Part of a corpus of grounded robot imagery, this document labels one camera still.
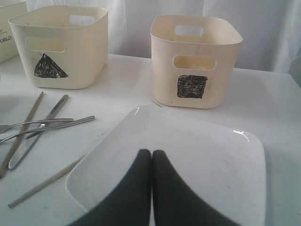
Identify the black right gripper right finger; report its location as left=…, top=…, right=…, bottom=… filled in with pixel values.
left=152, top=150, right=238, bottom=226

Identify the wooden chopstick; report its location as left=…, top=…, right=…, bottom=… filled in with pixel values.
left=8, top=154, right=86, bottom=209
left=0, top=91, right=44, bottom=178

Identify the steel fork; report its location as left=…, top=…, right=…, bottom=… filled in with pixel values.
left=0, top=118, right=73, bottom=133

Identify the steel spoon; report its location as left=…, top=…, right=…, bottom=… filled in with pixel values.
left=0, top=115, right=95, bottom=144

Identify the cream bin with triangle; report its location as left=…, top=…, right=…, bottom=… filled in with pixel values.
left=8, top=5, right=109, bottom=89

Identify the cream bin with circle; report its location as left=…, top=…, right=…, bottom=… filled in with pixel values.
left=0, top=0, right=27, bottom=63

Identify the steel table knife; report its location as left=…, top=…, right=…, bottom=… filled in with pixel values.
left=8, top=95, right=69, bottom=170

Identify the cream bin with square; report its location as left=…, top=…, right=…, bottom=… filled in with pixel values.
left=150, top=15, right=243, bottom=109

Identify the white square plate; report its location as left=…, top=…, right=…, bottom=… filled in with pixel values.
left=65, top=105, right=266, bottom=226

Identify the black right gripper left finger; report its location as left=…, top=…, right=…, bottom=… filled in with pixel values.
left=74, top=149, right=151, bottom=226

